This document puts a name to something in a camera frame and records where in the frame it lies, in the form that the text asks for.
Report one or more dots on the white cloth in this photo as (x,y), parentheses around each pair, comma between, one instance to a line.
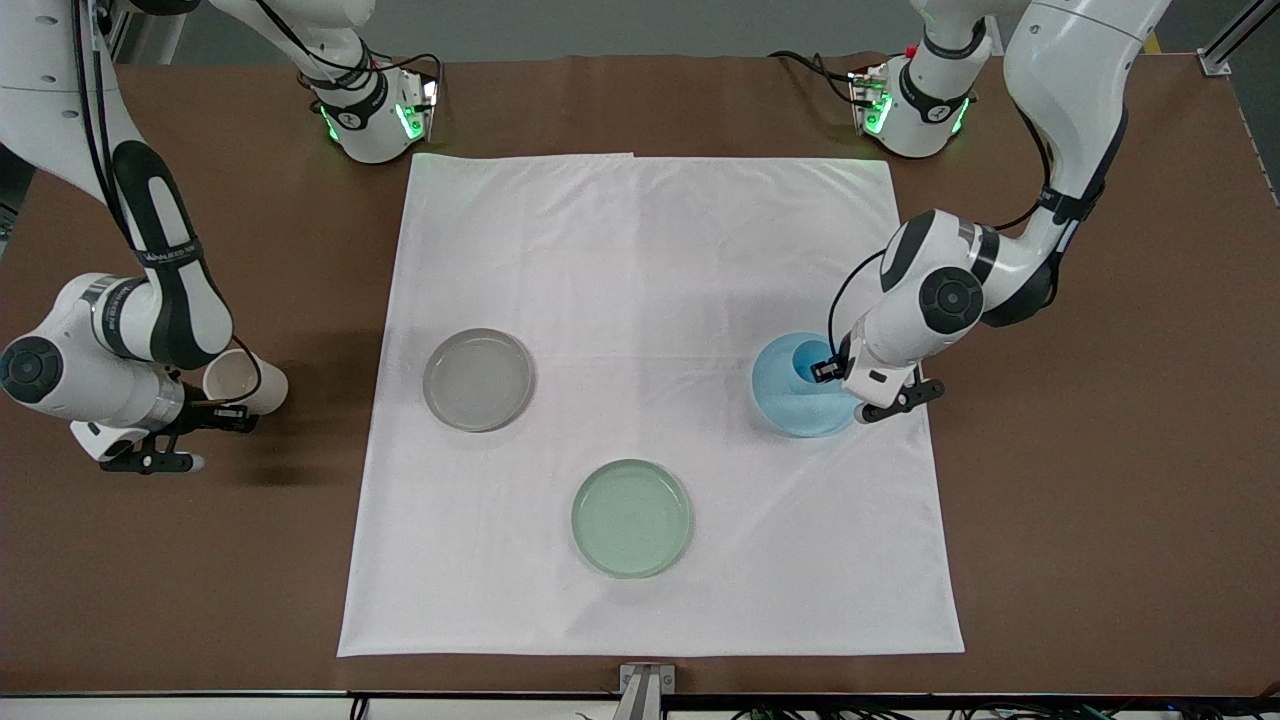
(650,260)

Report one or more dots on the blue plate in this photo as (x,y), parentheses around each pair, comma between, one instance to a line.
(790,412)

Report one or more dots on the gray plate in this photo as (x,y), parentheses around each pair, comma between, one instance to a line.
(478,380)

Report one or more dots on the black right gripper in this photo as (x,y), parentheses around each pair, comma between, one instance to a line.
(203,415)

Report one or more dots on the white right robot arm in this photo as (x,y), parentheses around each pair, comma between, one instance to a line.
(40,100)

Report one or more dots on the metal bracket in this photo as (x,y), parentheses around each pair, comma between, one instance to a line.
(647,690)

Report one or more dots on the green plate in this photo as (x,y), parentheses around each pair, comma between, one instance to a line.
(632,518)

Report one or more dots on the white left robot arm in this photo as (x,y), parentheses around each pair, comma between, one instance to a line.
(1060,60)

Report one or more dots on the blue cup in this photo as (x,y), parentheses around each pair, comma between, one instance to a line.
(805,360)

